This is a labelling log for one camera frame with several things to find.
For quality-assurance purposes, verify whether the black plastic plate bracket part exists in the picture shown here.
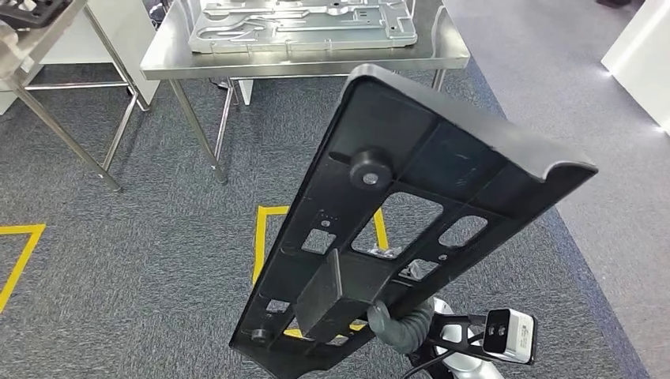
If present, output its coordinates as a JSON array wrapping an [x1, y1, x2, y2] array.
[[228, 63, 599, 379]]

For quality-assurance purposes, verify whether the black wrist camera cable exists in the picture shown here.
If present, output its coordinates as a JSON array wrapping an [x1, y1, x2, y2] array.
[[401, 334, 485, 379]]

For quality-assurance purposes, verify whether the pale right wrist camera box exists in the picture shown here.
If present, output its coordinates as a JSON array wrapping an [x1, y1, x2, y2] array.
[[482, 308, 538, 366]]

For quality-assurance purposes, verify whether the black part on steel table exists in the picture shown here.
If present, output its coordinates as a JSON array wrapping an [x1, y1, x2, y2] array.
[[0, 0, 72, 30]]

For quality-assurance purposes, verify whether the grey metal fixture plate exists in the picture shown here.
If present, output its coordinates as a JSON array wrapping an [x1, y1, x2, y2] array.
[[188, 0, 418, 54]]

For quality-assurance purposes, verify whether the yellow floor tape square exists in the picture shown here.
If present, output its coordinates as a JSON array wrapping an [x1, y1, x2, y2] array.
[[0, 223, 47, 313], [252, 205, 390, 339]]

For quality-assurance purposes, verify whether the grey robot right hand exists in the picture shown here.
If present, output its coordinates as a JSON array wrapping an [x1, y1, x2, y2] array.
[[366, 246, 426, 352]]

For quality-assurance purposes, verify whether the white cabinet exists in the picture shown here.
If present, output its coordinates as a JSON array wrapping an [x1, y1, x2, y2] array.
[[0, 0, 160, 116]]

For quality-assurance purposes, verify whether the white block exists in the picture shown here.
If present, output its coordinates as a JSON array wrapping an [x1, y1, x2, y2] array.
[[600, 0, 670, 136]]

